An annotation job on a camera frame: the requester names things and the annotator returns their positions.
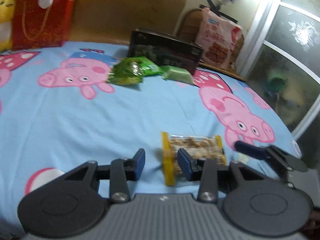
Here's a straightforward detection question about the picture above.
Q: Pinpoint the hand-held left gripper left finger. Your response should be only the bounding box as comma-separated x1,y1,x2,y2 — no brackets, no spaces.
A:
62,148,146,203

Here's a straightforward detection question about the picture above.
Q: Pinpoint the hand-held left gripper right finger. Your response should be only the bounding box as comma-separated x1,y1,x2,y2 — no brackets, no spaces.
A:
177,148,265,203

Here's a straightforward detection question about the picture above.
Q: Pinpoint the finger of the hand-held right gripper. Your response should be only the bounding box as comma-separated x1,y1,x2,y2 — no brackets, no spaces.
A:
234,141,307,178

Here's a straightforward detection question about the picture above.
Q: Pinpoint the clear yellow-edged snack packet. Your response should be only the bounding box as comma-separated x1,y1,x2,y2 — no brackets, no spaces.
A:
161,131,227,187

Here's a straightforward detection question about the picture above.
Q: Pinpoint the green cake packet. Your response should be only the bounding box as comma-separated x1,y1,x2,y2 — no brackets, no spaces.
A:
160,65,195,85

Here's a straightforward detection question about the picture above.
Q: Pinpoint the green snack packet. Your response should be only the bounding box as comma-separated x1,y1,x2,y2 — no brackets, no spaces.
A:
107,57,161,86

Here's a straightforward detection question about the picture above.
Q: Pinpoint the black cardboard box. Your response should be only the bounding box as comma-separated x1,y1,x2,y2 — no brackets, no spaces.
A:
127,27,204,75

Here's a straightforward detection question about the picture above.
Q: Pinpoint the printed cartoon bedsheet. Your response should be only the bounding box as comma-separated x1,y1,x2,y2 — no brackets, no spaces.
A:
0,41,303,240

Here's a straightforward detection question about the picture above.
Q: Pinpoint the frosted glass door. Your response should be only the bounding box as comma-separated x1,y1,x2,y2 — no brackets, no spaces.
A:
237,0,320,140

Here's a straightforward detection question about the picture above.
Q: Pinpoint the large pink snack bag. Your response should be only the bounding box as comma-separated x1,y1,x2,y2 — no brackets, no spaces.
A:
195,7,243,70

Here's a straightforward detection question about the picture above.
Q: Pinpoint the black tape strip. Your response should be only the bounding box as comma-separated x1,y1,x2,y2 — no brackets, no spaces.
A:
199,0,227,18

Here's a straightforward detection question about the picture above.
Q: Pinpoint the wooden board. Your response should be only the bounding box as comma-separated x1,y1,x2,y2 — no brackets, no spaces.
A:
62,0,193,48

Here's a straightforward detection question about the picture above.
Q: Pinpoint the red gift bag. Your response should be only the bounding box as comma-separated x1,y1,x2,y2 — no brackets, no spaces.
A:
11,0,77,49

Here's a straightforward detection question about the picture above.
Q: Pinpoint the yellow plush duck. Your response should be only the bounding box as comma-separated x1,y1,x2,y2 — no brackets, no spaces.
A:
0,0,16,52

